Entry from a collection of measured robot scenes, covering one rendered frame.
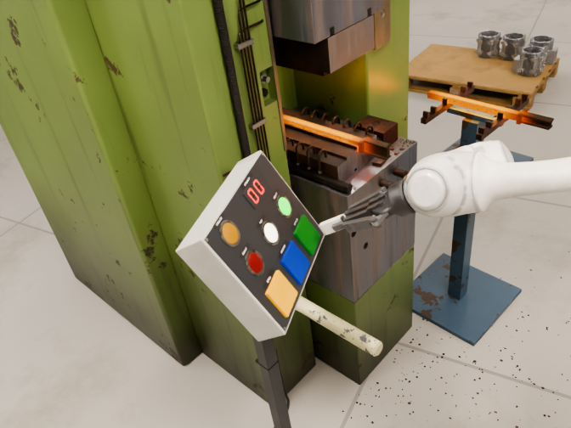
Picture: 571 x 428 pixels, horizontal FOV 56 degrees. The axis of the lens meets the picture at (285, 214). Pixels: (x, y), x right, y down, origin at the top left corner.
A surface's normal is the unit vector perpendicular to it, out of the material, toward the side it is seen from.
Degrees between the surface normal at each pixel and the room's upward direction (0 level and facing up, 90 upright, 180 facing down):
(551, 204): 0
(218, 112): 90
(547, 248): 0
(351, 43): 90
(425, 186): 69
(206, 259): 90
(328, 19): 90
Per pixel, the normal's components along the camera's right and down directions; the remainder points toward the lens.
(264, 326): -0.30, 0.60
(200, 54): 0.73, 0.33
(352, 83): -0.67, 0.51
